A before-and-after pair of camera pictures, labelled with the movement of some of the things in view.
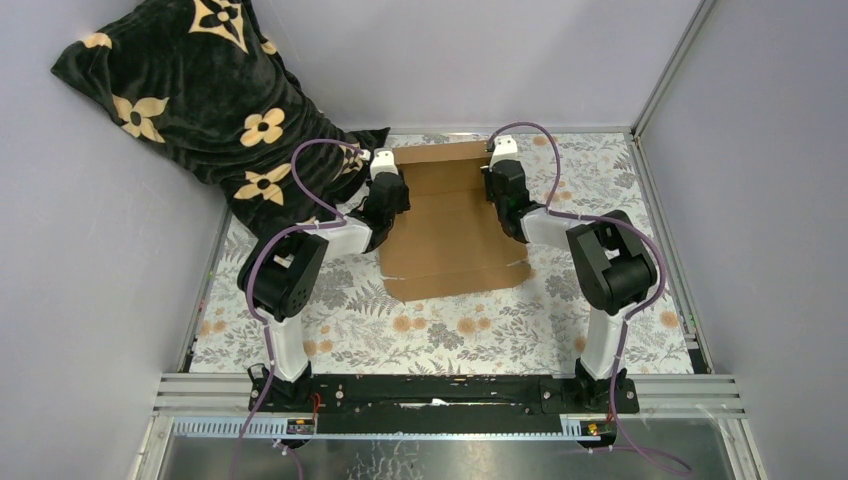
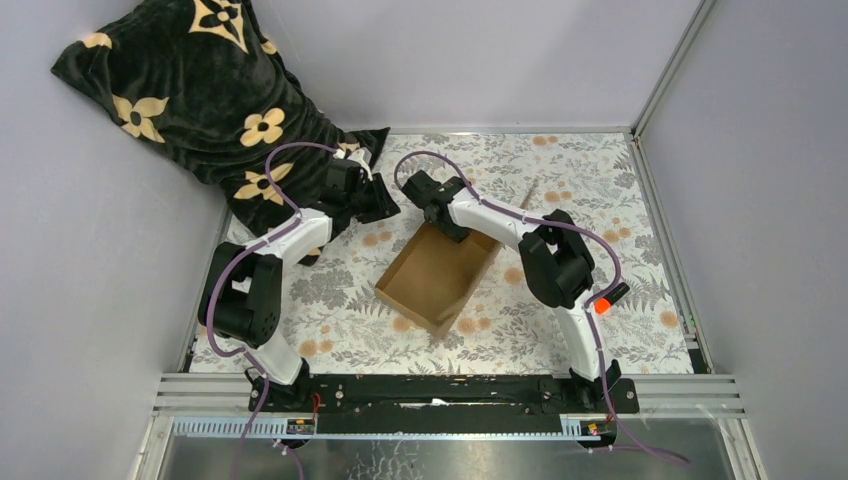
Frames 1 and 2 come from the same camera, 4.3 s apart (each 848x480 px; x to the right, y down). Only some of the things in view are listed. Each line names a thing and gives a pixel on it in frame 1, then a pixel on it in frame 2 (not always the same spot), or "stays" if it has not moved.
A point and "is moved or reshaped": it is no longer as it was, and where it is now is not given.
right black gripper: x=488 y=179 → x=458 y=233
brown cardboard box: x=453 y=240 is moved or reshaped
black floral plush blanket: x=201 y=85 stays
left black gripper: x=401 y=201 → x=383 y=205
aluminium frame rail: x=218 y=406 stays
